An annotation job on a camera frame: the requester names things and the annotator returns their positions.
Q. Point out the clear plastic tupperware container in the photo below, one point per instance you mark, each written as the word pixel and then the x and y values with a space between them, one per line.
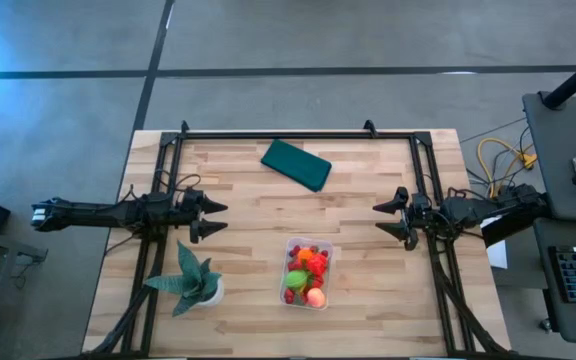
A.
pixel 326 295

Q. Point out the pale peach toy fruit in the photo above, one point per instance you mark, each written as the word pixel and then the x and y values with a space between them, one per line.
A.
pixel 316 298

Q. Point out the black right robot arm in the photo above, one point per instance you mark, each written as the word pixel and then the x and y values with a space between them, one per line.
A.
pixel 493 207

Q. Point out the grey side desk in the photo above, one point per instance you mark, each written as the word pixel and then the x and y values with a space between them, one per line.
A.
pixel 558 150

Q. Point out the orange toy fruit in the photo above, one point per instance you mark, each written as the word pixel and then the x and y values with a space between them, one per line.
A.
pixel 305 255

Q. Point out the black aluminium table frame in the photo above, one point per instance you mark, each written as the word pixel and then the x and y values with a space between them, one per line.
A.
pixel 293 135

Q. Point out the green toy lime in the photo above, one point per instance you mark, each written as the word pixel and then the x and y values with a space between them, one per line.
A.
pixel 295 280

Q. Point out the grey keyboard desk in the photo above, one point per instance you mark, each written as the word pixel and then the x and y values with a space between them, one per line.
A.
pixel 568 320

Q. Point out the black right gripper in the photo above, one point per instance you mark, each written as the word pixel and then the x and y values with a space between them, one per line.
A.
pixel 428 220

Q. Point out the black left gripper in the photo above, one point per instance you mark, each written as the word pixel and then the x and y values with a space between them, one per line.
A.
pixel 185 210

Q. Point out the green plant in white pot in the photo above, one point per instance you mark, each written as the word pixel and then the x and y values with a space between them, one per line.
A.
pixel 193 282

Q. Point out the white paper sheet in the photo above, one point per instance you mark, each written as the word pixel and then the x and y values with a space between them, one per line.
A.
pixel 498 256

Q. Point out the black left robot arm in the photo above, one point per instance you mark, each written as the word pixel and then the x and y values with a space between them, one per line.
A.
pixel 103 212

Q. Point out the small red toy raspberry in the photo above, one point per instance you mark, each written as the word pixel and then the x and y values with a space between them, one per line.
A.
pixel 296 250

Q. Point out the dark green container lid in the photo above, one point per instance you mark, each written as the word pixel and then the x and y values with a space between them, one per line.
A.
pixel 295 165

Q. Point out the black round pole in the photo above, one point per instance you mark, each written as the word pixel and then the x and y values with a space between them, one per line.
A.
pixel 575 77

